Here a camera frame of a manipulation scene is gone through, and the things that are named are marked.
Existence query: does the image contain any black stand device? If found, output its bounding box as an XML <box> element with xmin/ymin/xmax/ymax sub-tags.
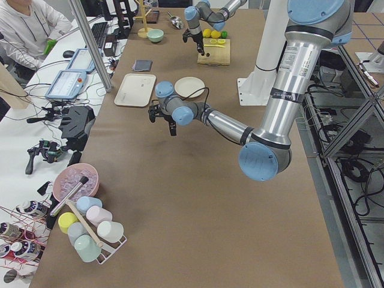
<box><xmin>59</xmin><ymin>106</ymin><xmax>95</xmax><ymax>151</ymax></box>

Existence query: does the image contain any mint green cup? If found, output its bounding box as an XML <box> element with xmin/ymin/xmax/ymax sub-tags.
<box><xmin>74</xmin><ymin>235</ymin><xmax>101</xmax><ymax>263</ymax></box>

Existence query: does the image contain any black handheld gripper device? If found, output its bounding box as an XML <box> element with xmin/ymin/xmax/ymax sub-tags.
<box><xmin>25</xmin><ymin>140</ymin><xmax>68</xmax><ymax>175</ymax></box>

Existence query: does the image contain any yellow lemon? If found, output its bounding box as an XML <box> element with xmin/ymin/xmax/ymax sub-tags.
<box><xmin>202</xmin><ymin>28</ymin><xmax>212</xmax><ymax>38</ymax></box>
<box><xmin>210</xmin><ymin>30</ymin><xmax>221</xmax><ymax>39</ymax></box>

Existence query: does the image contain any yellow plastic knife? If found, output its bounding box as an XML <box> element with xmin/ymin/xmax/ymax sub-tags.
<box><xmin>204</xmin><ymin>44</ymin><xmax>226</xmax><ymax>48</ymax></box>

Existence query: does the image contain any mint green bowl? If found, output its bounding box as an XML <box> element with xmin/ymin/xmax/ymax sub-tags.
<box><xmin>147</xmin><ymin>29</ymin><xmax>164</xmax><ymax>43</ymax></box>

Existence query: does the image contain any black computer mouse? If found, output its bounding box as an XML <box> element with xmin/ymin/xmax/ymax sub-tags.
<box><xmin>62</xmin><ymin>50</ymin><xmax>74</xmax><ymax>58</ymax></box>

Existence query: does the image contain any blue cup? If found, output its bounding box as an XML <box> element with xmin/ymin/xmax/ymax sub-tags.
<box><xmin>76</xmin><ymin>196</ymin><xmax>103</xmax><ymax>215</ymax></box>

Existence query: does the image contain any metal scoop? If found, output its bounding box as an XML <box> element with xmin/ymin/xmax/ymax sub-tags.
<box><xmin>167</xmin><ymin>11</ymin><xmax>184</xmax><ymax>29</ymax></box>

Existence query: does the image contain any wooden cutting board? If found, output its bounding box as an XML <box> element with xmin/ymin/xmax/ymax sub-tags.
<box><xmin>197</xmin><ymin>38</ymin><xmax>230</xmax><ymax>65</ymax></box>

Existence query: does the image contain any seated person in grey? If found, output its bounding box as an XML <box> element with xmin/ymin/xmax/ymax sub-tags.
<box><xmin>1</xmin><ymin>1</ymin><xmax>72</xmax><ymax>80</ymax></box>

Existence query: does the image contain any beige rectangular tray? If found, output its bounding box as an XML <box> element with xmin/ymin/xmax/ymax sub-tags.
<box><xmin>114</xmin><ymin>73</ymin><xmax>156</xmax><ymax>107</ymax></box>

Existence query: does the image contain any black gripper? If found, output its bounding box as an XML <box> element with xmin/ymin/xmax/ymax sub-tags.
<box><xmin>182</xmin><ymin>28</ymin><xmax>205</xmax><ymax>54</ymax></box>
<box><xmin>148</xmin><ymin>100</ymin><xmax>177</xmax><ymax>136</ymax></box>

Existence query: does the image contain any white cup rack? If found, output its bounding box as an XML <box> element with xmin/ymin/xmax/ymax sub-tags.
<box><xmin>97</xmin><ymin>235</ymin><xmax>128</xmax><ymax>265</ymax></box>

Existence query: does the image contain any black keyboard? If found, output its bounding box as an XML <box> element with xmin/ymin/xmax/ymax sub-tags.
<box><xmin>91</xmin><ymin>22</ymin><xmax>108</xmax><ymax>49</ymax></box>

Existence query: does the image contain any white cup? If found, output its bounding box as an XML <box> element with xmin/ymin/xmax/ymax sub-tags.
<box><xmin>97</xmin><ymin>221</ymin><xmax>124</xmax><ymax>243</ymax></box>

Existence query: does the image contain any aluminium frame post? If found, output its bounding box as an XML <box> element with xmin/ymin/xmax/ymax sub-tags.
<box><xmin>68</xmin><ymin>0</ymin><xmax>112</xmax><ymax>92</ymax></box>

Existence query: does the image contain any wooden mug tree stand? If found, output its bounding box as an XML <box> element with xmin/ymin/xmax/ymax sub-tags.
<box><xmin>134</xmin><ymin>0</ymin><xmax>155</xmax><ymax>38</ymax></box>

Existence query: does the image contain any pink cup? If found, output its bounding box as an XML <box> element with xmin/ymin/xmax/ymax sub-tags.
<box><xmin>86</xmin><ymin>205</ymin><xmax>113</xmax><ymax>227</ymax></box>

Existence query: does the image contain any grey cup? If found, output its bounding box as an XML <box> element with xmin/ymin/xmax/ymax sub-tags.
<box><xmin>67</xmin><ymin>222</ymin><xmax>88</xmax><ymax>246</ymax></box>

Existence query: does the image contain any metal muddler tool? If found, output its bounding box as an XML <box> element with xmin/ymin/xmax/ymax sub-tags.
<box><xmin>49</xmin><ymin>176</ymin><xmax>89</xmax><ymax>217</ymax></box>

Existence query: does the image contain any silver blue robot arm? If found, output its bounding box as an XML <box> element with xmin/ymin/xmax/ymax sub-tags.
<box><xmin>182</xmin><ymin>0</ymin><xmax>247</xmax><ymax>56</ymax></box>
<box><xmin>148</xmin><ymin>1</ymin><xmax>354</xmax><ymax>181</ymax></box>

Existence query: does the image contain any round beige plate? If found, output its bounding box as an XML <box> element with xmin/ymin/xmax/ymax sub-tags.
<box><xmin>174</xmin><ymin>77</ymin><xmax>205</xmax><ymax>98</ymax></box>

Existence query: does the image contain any grey folded cloth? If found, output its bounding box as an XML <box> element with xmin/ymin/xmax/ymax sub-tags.
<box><xmin>132</xmin><ymin>59</ymin><xmax>152</xmax><ymax>72</ymax></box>

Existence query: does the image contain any blue teach pendant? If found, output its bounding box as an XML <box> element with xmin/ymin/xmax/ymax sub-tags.
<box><xmin>45</xmin><ymin>70</ymin><xmax>87</xmax><ymax>100</ymax></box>
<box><xmin>67</xmin><ymin>48</ymin><xmax>95</xmax><ymax>73</ymax></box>

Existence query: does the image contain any pink bowl with ice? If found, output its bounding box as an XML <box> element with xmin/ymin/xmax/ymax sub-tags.
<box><xmin>53</xmin><ymin>163</ymin><xmax>99</xmax><ymax>202</ymax></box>

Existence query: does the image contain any yellow cup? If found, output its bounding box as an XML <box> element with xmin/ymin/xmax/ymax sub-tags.
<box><xmin>58</xmin><ymin>212</ymin><xmax>79</xmax><ymax>234</ymax></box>

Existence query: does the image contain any white pillar with base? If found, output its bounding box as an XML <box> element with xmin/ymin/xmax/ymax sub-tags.
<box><xmin>238</xmin><ymin>0</ymin><xmax>289</xmax><ymax>106</ymax></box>

